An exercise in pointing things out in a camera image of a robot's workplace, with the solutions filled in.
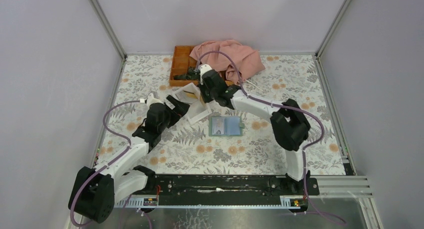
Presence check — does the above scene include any white plastic card box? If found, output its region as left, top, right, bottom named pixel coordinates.
left=172, top=83, right=212, bottom=125

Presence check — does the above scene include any green card holder wallet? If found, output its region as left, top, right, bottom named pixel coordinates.
left=208, top=116, right=245, bottom=137

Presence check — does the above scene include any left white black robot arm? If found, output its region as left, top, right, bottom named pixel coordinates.
left=68, top=93, right=190, bottom=228

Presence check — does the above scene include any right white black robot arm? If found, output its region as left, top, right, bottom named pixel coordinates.
left=198, top=64, right=311, bottom=195

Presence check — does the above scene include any dark green crumpled item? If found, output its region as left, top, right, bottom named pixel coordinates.
left=173, top=66, right=201, bottom=81

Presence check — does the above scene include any wooden compartment tray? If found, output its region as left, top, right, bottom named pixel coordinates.
left=169, top=45, right=237, bottom=88

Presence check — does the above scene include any pink cloth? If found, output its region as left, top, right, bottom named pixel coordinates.
left=189, top=39, right=265, bottom=85

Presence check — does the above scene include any floral patterned table mat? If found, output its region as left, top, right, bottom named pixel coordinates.
left=97, top=55, right=346, bottom=175

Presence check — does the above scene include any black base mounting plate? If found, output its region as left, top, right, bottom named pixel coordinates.
left=135, top=174, right=320, bottom=199

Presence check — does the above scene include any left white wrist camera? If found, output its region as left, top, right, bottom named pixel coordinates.
left=139, top=92, right=163, bottom=107

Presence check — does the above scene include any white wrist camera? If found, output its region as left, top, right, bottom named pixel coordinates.
left=139, top=92, right=163, bottom=107
left=195, top=64, right=213, bottom=77

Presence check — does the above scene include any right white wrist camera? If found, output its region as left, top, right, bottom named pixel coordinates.
left=195, top=64, right=213, bottom=77

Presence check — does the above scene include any white slotted cable duct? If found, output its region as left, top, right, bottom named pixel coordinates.
left=114, top=195, right=308, bottom=210

